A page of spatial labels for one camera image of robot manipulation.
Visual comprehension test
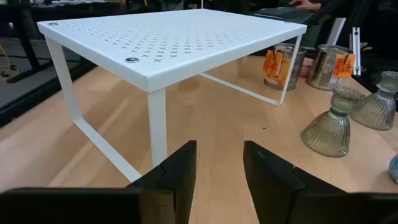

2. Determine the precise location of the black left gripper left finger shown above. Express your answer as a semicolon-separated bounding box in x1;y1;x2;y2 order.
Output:
126;140;197;224

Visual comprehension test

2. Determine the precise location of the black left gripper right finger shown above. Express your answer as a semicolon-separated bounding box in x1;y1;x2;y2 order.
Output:
243;140;346;224

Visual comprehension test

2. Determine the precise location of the pink patterned candle tin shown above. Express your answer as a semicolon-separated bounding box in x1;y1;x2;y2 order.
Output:
300;57;314;78

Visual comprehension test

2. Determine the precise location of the teal patterned candle tin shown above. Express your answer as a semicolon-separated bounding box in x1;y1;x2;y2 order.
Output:
389;154;398;184

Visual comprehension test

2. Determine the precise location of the white perforated metal shelf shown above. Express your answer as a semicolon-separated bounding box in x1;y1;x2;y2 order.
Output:
36;8;308;183

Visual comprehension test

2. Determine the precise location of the black laptop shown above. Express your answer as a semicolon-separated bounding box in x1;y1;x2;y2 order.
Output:
251;6;312;23

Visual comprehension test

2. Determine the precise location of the person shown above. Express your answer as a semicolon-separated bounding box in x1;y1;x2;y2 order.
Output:
287;0;383;47

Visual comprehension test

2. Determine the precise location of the white aluminium post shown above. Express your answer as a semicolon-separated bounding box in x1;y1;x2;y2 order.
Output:
352;27;361;77

